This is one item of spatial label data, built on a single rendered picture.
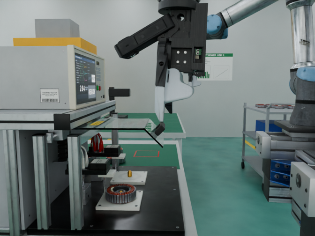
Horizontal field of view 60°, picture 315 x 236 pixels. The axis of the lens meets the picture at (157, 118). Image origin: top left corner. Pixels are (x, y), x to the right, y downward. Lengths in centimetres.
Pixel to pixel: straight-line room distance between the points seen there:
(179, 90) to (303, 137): 83
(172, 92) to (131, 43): 12
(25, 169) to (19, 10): 650
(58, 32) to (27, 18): 215
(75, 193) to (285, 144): 80
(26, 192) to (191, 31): 68
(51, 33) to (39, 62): 418
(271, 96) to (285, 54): 97
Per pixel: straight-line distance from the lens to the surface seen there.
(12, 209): 94
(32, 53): 98
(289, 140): 120
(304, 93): 121
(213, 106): 639
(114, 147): 122
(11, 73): 101
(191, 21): 49
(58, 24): 511
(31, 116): 83
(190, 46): 47
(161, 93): 43
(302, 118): 122
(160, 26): 49
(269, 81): 669
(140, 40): 49
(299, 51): 136
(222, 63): 642
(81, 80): 99
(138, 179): 124
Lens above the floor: 119
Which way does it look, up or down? 7 degrees down
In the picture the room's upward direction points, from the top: straight up
